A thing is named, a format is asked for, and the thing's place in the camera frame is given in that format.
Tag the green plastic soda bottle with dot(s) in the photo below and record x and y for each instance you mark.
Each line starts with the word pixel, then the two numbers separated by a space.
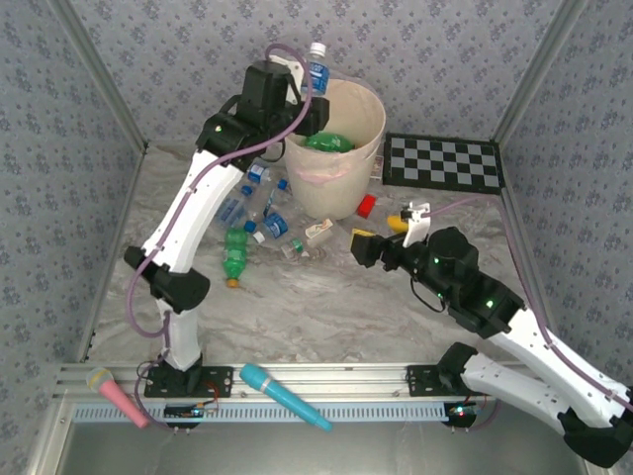
pixel 235 252
pixel 329 142

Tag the clear bottle crane label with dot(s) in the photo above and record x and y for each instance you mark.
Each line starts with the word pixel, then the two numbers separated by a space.
pixel 319 231

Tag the small clear blue-label bottle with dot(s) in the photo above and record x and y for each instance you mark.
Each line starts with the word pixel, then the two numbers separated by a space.
pixel 257 173

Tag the clear bottle blue cap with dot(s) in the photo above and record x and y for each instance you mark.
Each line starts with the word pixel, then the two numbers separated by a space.
pixel 246 189

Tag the clear bottle mountain label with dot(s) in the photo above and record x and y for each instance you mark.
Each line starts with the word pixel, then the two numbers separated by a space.
pixel 271 200

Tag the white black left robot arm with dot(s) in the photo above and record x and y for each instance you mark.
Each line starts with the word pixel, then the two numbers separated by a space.
pixel 198 213

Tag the pink plastic bin liner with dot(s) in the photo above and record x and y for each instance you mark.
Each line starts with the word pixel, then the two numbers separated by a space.
pixel 361 116

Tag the cream plastic waste bin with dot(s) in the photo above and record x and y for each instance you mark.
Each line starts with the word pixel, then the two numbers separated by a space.
pixel 331 198

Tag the red block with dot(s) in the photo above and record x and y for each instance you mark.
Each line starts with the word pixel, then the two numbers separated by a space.
pixel 367 206

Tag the playing card box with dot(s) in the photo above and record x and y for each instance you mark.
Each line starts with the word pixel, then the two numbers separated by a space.
pixel 377 168

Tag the black grey chessboard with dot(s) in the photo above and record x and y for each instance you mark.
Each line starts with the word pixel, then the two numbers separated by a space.
pixel 442 163

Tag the small circuit board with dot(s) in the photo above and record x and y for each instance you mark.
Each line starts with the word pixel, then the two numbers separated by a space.
pixel 462 411
pixel 190 410

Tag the blue toy microphone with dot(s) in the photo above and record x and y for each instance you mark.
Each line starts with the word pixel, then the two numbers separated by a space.
pixel 277 393

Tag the pink toy microphone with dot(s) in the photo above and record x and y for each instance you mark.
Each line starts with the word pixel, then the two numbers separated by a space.
pixel 118 398

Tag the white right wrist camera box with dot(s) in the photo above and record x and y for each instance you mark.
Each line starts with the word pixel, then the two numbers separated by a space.
pixel 414 220

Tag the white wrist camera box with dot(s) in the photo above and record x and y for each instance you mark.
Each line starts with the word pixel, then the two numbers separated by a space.
pixel 414 220
pixel 287 66

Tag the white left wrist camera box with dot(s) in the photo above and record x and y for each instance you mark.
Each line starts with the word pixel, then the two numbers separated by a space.
pixel 287 66

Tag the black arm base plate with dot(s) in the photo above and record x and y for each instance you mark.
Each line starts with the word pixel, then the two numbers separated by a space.
pixel 217 381
pixel 420 380

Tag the aluminium frame rail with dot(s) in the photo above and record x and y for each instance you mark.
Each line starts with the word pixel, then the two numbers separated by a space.
pixel 346 378

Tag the aluminium frame post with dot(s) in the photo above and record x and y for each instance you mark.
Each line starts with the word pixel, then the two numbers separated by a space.
pixel 104 79
pixel 539 74

